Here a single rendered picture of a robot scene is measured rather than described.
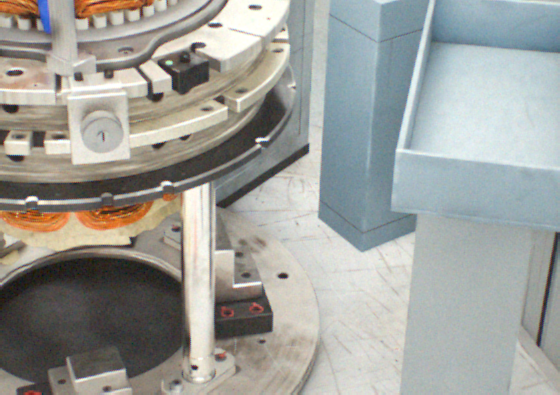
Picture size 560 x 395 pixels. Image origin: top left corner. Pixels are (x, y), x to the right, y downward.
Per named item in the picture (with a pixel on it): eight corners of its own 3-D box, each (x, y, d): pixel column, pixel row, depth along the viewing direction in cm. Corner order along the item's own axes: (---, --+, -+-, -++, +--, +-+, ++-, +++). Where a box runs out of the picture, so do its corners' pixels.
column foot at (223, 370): (154, 394, 93) (154, 385, 93) (214, 352, 97) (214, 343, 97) (182, 412, 92) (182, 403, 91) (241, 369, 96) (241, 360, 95)
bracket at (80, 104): (68, 150, 76) (62, 76, 73) (126, 144, 77) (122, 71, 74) (72, 165, 74) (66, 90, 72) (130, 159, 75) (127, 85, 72)
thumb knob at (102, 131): (81, 148, 73) (78, 111, 72) (122, 143, 74) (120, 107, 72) (83, 157, 72) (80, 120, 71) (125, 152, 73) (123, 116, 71)
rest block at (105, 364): (48, 381, 92) (46, 358, 91) (119, 364, 94) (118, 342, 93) (60, 418, 89) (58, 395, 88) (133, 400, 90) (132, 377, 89)
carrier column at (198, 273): (176, 383, 94) (171, 154, 83) (195, 366, 96) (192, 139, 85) (202, 396, 93) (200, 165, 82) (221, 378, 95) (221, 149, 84)
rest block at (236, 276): (210, 304, 99) (210, 252, 97) (198, 264, 104) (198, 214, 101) (262, 297, 100) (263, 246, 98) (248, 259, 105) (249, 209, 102)
